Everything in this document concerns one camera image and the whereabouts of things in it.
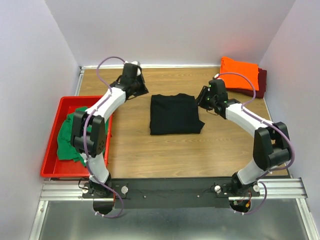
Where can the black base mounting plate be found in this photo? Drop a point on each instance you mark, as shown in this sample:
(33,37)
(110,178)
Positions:
(169,193)

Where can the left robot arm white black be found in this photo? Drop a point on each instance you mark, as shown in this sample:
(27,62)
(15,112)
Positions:
(88,132)

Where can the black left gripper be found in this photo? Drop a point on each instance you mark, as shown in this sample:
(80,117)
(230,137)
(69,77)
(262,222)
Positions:
(144,90)

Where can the aluminium frame rail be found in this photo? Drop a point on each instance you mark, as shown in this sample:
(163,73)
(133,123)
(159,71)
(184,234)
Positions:
(274,188)

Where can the red plastic tray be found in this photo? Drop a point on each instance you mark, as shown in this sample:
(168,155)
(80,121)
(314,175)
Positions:
(52,167)

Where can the orange folded t shirt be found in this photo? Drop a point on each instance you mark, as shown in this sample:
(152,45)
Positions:
(239,74)

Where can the green crumpled t shirt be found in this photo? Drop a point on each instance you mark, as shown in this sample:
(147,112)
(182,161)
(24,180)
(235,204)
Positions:
(65,150)

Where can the black t shirt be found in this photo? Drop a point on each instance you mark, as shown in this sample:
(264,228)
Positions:
(174,114)

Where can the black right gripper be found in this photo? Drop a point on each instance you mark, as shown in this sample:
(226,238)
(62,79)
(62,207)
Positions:
(205,91)

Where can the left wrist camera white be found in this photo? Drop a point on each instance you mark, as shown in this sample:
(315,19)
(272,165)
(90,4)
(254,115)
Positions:
(132,69)

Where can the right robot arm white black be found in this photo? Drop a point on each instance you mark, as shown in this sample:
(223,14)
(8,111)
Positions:
(271,143)

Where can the dark red folded t shirt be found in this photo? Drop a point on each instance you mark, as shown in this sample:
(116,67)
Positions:
(262,83)

